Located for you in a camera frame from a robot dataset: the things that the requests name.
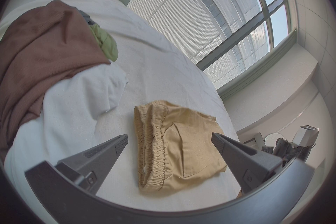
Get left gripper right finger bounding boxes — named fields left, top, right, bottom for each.
left=212, top=132, right=283, bottom=194

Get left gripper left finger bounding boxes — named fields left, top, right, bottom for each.
left=55, top=134, right=128, bottom=195

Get tan shorts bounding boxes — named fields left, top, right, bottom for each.
left=133, top=100, right=227, bottom=195

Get bed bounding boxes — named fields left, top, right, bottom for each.
left=0, top=0, right=243, bottom=215

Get pale blue garment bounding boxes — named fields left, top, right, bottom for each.
left=16, top=63, right=129, bottom=160

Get green garment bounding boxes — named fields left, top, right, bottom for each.
left=89, top=24, right=118, bottom=62

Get brown garment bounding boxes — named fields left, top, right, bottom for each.
left=0, top=0, right=112, bottom=151

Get dark grey garment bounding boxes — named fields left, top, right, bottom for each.
left=77, top=10, right=94, bottom=25

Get window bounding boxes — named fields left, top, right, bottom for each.
left=126, top=0, right=290, bottom=89

